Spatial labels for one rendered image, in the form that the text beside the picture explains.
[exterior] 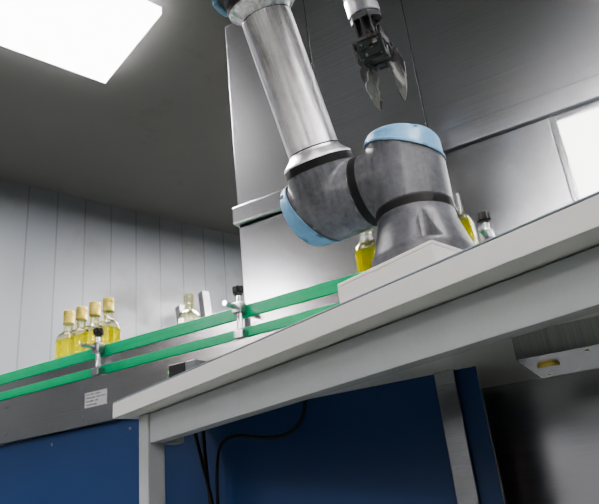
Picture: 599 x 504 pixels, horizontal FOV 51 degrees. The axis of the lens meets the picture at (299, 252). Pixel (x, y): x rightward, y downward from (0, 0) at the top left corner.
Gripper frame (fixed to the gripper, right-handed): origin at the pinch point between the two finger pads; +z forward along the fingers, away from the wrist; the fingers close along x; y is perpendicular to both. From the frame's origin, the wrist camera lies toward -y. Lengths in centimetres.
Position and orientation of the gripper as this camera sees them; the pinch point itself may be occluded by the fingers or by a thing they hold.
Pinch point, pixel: (392, 100)
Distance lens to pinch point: 151.7
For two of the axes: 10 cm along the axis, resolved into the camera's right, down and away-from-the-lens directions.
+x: 8.6, -2.7, -4.2
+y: -4.3, 0.4, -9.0
